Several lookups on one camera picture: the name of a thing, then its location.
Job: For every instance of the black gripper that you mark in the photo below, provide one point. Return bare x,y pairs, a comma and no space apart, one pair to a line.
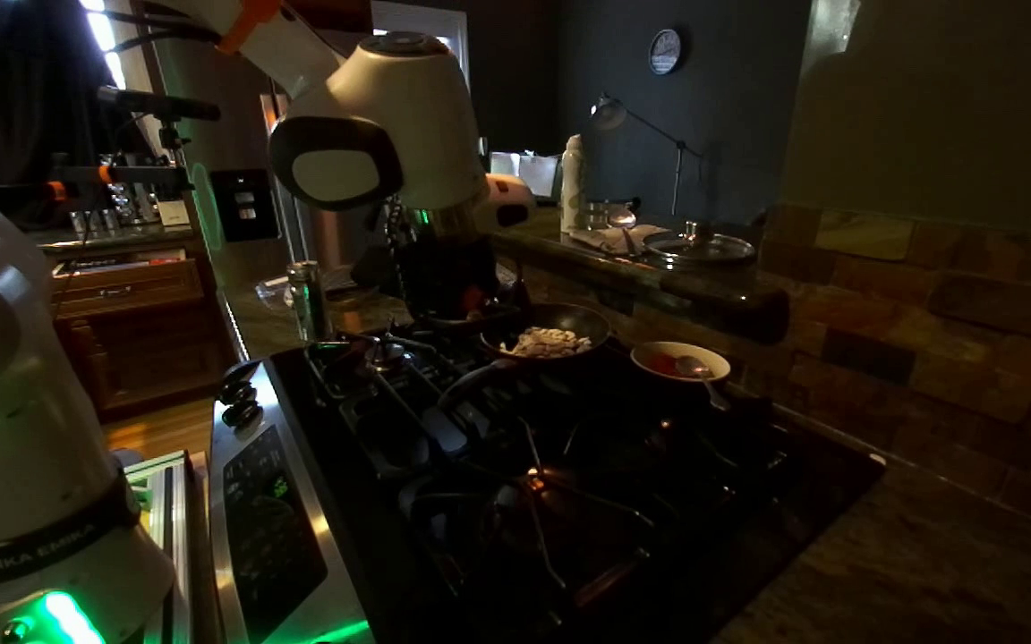
447,277

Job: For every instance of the black frying pan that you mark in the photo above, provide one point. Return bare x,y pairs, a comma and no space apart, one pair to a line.
539,369

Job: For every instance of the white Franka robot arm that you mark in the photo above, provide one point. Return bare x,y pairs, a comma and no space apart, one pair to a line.
14,394

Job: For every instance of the small white bowl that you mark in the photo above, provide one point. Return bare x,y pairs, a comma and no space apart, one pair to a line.
707,364

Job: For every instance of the white box appliance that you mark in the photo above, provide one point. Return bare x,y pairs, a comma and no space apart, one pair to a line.
533,175

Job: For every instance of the dark slim bottle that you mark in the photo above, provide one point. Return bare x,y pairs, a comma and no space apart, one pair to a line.
313,305

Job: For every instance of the white plastic bottle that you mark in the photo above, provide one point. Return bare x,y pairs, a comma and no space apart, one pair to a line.
575,184

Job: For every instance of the small shiny glass cup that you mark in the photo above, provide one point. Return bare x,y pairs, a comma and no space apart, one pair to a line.
273,290

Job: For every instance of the red food pieces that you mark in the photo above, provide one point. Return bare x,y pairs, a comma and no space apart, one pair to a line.
669,364

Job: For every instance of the black gas stove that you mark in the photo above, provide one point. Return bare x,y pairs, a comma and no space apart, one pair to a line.
564,503

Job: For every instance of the black desk lamp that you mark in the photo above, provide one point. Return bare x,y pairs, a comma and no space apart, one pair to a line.
676,150

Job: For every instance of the wooden drawer cabinet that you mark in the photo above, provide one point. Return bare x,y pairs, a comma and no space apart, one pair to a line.
132,324

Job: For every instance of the dark wall switch plate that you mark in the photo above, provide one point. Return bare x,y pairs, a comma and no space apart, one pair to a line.
243,204

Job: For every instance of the round wall clock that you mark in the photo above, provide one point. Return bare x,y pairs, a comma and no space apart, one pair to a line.
668,51

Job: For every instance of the metal robot mount plate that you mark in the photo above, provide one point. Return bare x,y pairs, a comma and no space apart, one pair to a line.
161,538

